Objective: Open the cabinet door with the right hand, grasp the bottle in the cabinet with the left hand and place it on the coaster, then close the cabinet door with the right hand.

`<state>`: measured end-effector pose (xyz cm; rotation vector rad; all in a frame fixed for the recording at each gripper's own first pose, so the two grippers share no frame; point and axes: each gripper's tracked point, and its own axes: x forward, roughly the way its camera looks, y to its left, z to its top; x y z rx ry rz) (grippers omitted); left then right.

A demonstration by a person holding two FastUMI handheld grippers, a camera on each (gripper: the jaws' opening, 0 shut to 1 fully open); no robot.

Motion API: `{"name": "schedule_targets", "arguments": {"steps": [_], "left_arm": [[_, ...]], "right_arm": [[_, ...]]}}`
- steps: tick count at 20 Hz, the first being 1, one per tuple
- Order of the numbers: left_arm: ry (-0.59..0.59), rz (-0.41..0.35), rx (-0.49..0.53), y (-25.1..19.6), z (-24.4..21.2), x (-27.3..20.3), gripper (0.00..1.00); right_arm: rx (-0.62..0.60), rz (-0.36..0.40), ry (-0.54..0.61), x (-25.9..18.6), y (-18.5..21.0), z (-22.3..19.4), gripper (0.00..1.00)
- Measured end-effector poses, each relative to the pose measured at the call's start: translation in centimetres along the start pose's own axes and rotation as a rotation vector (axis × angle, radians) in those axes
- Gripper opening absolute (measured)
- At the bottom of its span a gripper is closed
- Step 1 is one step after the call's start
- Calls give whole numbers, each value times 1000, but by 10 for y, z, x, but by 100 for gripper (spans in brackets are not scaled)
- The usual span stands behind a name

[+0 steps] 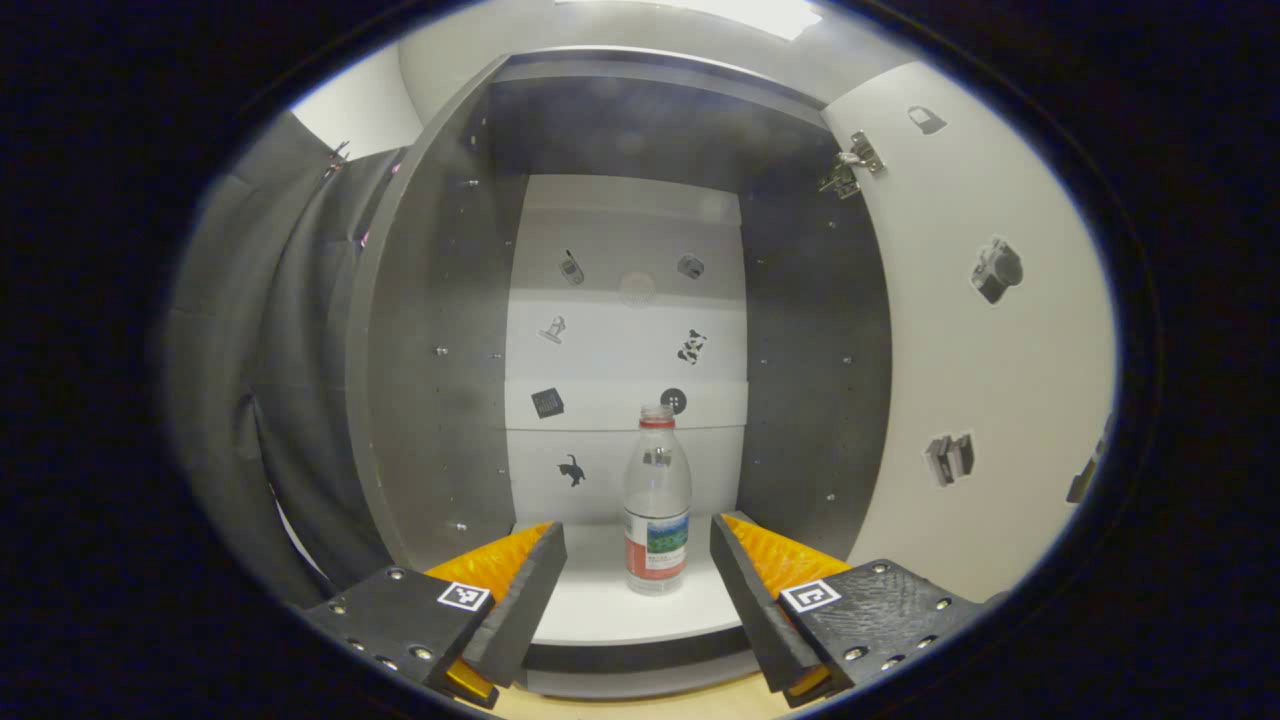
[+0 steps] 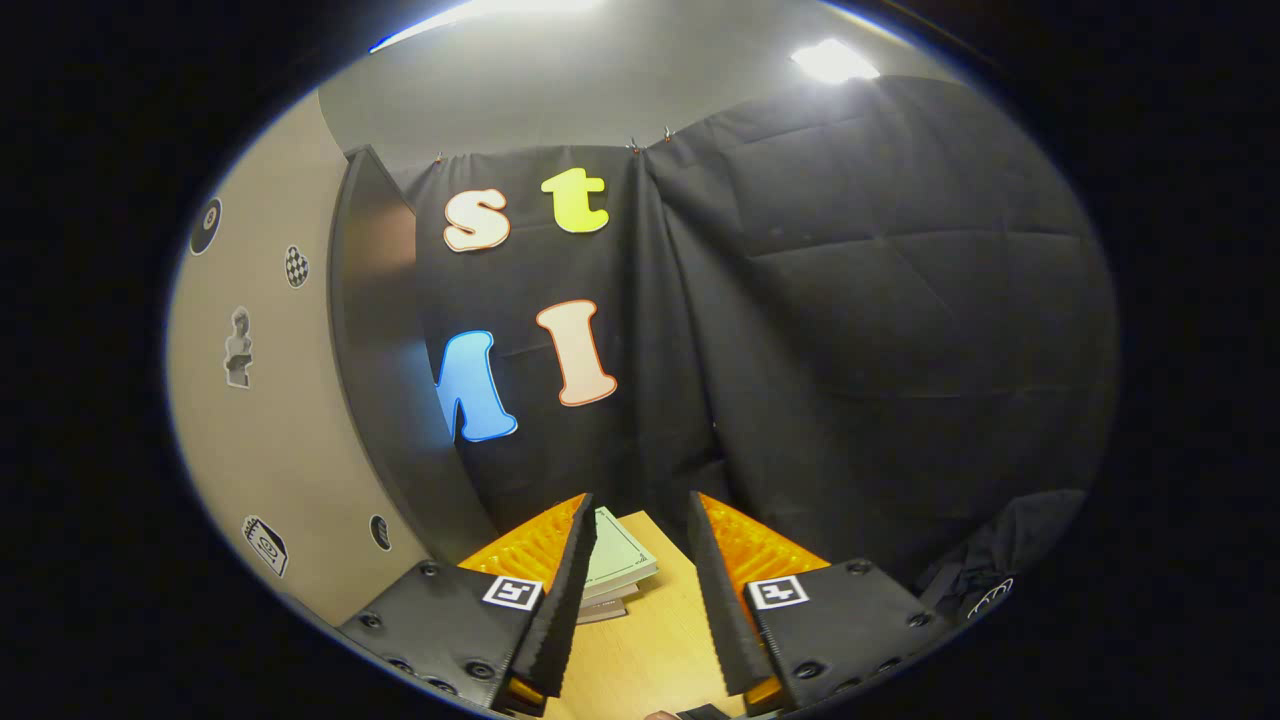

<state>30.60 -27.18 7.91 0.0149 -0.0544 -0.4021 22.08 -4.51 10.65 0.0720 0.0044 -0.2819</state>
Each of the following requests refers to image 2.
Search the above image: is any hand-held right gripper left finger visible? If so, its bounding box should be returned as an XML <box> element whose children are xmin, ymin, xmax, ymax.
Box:
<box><xmin>338</xmin><ymin>492</ymin><xmax>598</xmax><ymax>717</ymax></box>

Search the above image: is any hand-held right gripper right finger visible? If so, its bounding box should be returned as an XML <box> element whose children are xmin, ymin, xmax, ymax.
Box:
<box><xmin>687</xmin><ymin>490</ymin><xmax>951</xmax><ymax>717</ymax></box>

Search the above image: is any pale green book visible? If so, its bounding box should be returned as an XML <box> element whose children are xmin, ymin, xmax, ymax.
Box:
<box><xmin>580</xmin><ymin>506</ymin><xmax>661</xmax><ymax>601</ymax></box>

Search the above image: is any dark cloth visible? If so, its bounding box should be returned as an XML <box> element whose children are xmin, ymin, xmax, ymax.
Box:
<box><xmin>915</xmin><ymin>488</ymin><xmax>1089</xmax><ymax>626</ymax></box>

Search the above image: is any dark grey cabinet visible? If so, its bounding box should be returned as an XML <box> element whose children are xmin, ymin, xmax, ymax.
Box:
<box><xmin>328</xmin><ymin>145</ymin><xmax>501</xmax><ymax>566</ymax></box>

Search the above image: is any black backdrop cloth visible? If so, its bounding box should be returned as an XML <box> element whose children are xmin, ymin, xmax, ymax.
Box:
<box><xmin>395</xmin><ymin>75</ymin><xmax>1119</xmax><ymax>591</ymax></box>

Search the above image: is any ceiling light panel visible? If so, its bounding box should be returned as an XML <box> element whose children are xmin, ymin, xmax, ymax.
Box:
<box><xmin>790</xmin><ymin>38</ymin><xmax>881</xmax><ymax>84</ymax></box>

